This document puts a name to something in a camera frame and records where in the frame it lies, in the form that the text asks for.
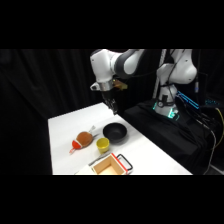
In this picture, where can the brown potato with red net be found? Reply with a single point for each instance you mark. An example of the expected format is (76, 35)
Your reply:
(84, 138)

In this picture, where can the yellow cup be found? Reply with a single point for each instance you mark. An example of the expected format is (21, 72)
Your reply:
(102, 144)

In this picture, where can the black curtain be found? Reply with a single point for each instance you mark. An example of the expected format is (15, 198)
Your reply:
(33, 100)

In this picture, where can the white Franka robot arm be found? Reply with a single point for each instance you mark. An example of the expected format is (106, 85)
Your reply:
(105, 65)

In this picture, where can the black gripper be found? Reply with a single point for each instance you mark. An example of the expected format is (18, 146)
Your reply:
(107, 95)

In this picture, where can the black bowl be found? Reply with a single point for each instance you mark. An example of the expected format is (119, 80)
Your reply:
(115, 133)

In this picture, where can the blue lit controller device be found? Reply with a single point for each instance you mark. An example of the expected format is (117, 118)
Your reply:
(188, 99)

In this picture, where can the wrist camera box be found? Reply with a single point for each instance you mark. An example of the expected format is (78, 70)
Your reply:
(120, 85)

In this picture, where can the black cloth covered stand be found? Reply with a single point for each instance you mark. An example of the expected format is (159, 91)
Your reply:
(166, 136)

